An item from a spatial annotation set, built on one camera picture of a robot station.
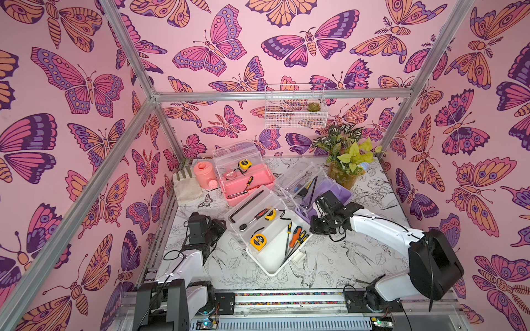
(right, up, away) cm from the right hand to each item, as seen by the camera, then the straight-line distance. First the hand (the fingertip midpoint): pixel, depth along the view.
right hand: (310, 227), depth 86 cm
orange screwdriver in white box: (-6, -4, +2) cm, 7 cm away
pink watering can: (-49, +22, +14) cm, 55 cm away
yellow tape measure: (-30, +28, +19) cm, 45 cm away
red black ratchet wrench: (-27, +2, -6) cm, 28 cm away
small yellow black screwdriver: (-28, +19, +23) cm, 41 cm away
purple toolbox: (+7, +17, +14) cm, 23 cm away
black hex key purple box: (+3, +14, +9) cm, 17 cm away
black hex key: (-32, +6, -1) cm, 33 cm away
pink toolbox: (-32, +25, +20) cm, 45 cm away
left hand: (-36, +2, +4) cm, 37 cm away
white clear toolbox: (-17, -1, -1) cm, 17 cm away
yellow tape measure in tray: (-17, +5, 0) cm, 17 cm away
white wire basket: (-5, +54, +8) cm, 55 cm away
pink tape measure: (-37, +23, +16) cm, 46 cm away
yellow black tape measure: (-21, -3, -7) cm, 23 cm away
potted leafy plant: (+17, +30, +3) cm, 35 cm away
